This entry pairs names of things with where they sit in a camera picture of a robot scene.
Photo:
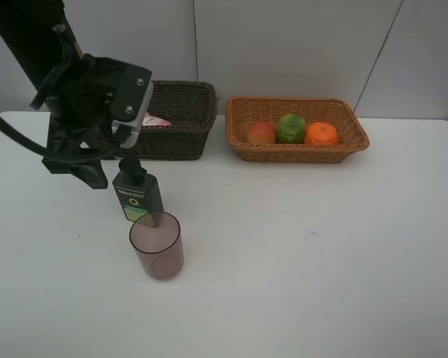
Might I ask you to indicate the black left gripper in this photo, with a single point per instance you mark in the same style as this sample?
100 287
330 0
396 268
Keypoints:
82 107

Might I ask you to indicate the light orange wicker basket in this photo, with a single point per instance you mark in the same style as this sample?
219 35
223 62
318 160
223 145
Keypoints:
242 111

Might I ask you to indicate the dark brown wicker basket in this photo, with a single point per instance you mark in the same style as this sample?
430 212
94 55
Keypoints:
190 108

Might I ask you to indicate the orange mandarin fruit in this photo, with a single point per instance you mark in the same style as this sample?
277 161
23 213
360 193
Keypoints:
321 133

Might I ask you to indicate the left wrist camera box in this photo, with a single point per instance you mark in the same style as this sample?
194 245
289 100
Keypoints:
130 103

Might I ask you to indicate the red orange peach fruit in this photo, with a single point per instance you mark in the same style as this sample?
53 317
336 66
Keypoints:
261 133

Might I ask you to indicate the green papaya fruit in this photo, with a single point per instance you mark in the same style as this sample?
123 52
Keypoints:
291 129

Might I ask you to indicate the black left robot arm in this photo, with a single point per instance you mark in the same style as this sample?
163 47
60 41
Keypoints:
40 38

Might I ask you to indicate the dark green pump bottle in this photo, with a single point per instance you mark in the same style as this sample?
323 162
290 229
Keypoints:
138 193

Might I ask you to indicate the pink lotion bottle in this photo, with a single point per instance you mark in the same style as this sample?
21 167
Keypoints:
154 121

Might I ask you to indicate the translucent purple plastic cup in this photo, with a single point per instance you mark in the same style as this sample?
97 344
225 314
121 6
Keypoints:
156 240

